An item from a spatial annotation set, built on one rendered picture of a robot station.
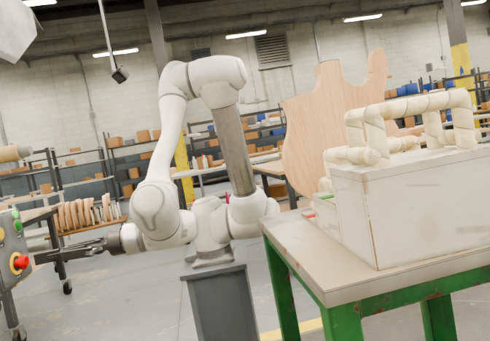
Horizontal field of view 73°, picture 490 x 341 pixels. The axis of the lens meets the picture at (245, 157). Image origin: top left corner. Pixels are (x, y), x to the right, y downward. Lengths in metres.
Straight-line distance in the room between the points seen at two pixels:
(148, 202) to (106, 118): 11.36
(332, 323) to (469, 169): 0.35
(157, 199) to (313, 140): 0.45
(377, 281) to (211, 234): 0.92
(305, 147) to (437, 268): 0.45
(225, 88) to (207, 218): 0.55
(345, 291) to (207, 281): 0.92
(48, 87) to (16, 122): 1.53
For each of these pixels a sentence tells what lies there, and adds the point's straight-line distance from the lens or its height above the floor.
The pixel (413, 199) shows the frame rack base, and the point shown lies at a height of 1.04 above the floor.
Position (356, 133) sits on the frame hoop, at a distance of 0.68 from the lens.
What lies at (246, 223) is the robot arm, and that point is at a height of 0.86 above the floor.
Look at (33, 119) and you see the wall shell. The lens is 12.85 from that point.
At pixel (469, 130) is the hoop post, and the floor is 1.13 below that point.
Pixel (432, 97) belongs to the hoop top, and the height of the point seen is 1.21.
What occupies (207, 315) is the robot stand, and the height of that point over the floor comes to 0.51.
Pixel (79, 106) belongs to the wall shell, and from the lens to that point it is 12.39.
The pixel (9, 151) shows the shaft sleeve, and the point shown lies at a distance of 0.78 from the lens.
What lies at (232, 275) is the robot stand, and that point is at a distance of 1.43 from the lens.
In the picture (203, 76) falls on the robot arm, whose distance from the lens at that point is 1.19.
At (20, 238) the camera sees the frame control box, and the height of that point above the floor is 1.03.
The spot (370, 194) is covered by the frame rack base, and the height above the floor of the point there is 1.06.
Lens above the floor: 1.19
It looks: 3 degrees down
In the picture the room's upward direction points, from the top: 11 degrees counter-clockwise
